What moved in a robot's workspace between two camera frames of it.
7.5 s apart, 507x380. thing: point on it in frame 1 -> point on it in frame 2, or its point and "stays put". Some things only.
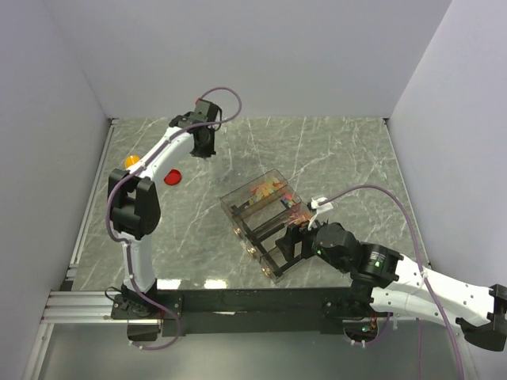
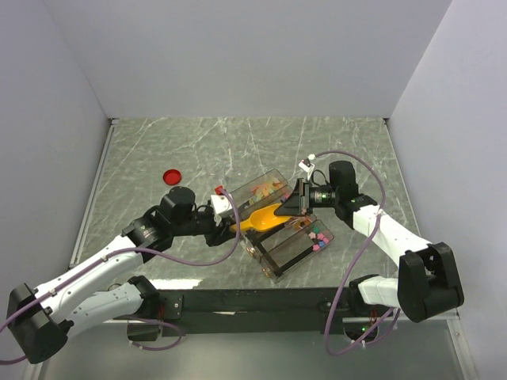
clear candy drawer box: (259, 212) stays put
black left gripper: (208, 152) -> (222, 233)
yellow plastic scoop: (131, 160) -> (263, 218)
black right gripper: (295, 233) -> (299, 202)
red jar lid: (173, 177) stays put
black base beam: (211, 312) stays put
